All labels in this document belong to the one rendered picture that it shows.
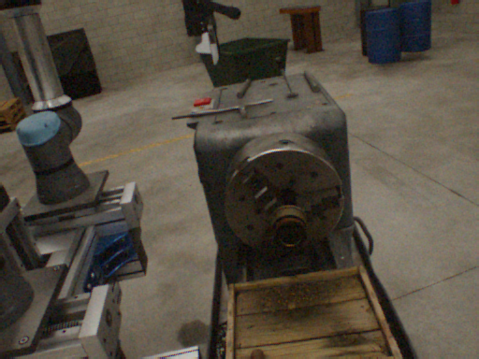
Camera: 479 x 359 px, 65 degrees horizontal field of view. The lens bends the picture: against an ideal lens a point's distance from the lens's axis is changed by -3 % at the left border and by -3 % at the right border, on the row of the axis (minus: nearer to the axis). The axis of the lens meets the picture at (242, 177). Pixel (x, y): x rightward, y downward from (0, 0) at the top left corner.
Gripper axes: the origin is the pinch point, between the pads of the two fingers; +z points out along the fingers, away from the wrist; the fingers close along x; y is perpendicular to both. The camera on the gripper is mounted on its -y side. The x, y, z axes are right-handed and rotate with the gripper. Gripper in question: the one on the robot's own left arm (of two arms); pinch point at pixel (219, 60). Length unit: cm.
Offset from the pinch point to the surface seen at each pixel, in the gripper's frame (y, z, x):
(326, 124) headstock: -27.5, 20.2, 15.4
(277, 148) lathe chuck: -12.4, 18.5, 30.7
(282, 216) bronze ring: -11, 30, 43
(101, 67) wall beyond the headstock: 383, 97, -906
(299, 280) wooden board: -13, 53, 40
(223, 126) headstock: 1.7, 17.0, 11.4
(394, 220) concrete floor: -89, 142, -107
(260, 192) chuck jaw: -6.6, 26.9, 36.2
